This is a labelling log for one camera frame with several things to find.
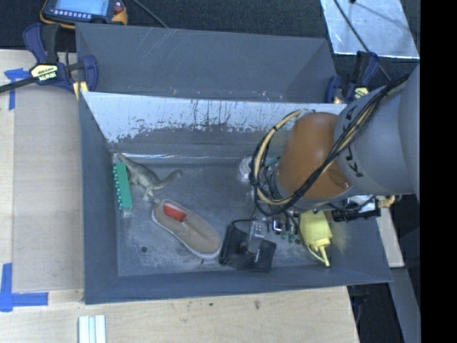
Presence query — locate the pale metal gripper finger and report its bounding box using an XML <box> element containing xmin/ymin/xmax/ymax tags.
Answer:
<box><xmin>246</xmin><ymin>240</ymin><xmax>264</xmax><ymax>264</ymax></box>
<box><xmin>249</xmin><ymin>220</ymin><xmax>268</xmax><ymax>243</ymax></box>

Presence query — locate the tan shoe with red insole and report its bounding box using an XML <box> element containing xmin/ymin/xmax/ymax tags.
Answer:
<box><xmin>151</xmin><ymin>199</ymin><xmax>224</xmax><ymax>261</ymax></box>

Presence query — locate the green flat block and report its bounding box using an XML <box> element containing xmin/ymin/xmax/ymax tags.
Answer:
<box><xmin>113</xmin><ymin>160</ymin><xmax>134</xmax><ymax>219</ymax></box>

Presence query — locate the pale wood flat board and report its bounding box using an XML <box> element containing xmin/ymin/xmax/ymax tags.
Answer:
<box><xmin>11</xmin><ymin>84</ymin><xmax>86</xmax><ymax>293</ymax></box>

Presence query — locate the grey-green toy dinosaur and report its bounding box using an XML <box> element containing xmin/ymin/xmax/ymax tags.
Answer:
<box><xmin>114</xmin><ymin>147</ymin><xmax>184</xmax><ymax>202</ymax></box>

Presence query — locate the grey metal bin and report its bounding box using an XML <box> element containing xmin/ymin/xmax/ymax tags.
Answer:
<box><xmin>74</xmin><ymin>22</ymin><xmax>394</xmax><ymax>305</ymax></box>

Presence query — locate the clear shiny round object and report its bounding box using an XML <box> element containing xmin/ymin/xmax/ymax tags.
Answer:
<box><xmin>238</xmin><ymin>156</ymin><xmax>255</xmax><ymax>185</ymax></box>

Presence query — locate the black cylinder on white bracket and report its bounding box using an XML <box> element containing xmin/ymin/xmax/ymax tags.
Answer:
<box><xmin>331</xmin><ymin>195</ymin><xmax>382</xmax><ymax>224</ymax></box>

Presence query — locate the yellow spray bottle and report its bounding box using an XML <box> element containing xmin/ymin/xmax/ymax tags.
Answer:
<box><xmin>298</xmin><ymin>210</ymin><xmax>335</xmax><ymax>268</ymax></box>

